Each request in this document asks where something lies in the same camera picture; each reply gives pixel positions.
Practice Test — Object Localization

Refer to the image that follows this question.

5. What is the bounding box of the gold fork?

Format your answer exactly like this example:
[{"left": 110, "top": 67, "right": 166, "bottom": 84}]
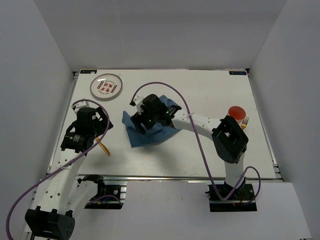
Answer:
[{"left": 240, "top": 116, "right": 249, "bottom": 130}]

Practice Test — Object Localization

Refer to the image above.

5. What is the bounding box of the aluminium table edge rail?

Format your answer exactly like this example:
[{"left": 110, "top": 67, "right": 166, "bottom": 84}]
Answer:
[{"left": 47, "top": 172, "right": 283, "bottom": 182}]

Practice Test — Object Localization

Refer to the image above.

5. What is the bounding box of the gold knife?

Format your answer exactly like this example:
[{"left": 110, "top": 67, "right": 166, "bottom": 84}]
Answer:
[{"left": 95, "top": 137, "right": 111, "bottom": 157}]

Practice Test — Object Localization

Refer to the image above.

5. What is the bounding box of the blue cloth napkin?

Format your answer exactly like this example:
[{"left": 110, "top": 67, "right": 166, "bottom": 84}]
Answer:
[{"left": 121, "top": 95, "right": 180, "bottom": 148}]

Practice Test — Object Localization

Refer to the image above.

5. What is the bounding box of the white printed plate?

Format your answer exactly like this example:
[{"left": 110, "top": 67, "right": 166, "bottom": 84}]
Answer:
[{"left": 89, "top": 73, "right": 123, "bottom": 101}]

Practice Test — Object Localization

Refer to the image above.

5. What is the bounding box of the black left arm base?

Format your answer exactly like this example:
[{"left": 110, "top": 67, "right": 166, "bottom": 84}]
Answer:
[{"left": 84, "top": 176, "right": 127, "bottom": 210}]

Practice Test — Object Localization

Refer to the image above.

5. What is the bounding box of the pink plastic cup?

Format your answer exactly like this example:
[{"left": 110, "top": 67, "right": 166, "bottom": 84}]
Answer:
[{"left": 227, "top": 106, "right": 247, "bottom": 124}]

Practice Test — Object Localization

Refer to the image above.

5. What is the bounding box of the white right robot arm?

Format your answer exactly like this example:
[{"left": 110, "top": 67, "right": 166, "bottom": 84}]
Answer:
[{"left": 130, "top": 94, "right": 249, "bottom": 200}]

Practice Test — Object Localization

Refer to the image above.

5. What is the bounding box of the dark corner label sticker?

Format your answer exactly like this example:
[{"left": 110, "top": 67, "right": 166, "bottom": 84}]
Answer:
[{"left": 79, "top": 69, "right": 97, "bottom": 74}]

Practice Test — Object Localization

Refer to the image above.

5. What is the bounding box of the right corner label sticker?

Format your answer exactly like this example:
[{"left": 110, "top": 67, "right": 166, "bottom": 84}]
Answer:
[{"left": 229, "top": 71, "right": 247, "bottom": 76}]

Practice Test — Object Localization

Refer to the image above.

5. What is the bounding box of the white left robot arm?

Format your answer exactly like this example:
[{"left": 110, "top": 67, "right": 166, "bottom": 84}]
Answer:
[{"left": 25, "top": 99, "right": 113, "bottom": 240}]

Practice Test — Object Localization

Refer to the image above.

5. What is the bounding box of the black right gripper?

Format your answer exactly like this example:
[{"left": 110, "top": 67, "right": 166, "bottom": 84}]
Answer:
[{"left": 131, "top": 106, "right": 160, "bottom": 135}]

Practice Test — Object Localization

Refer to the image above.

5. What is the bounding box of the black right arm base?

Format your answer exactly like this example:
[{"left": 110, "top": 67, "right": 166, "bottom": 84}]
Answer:
[{"left": 205, "top": 183, "right": 257, "bottom": 213}]

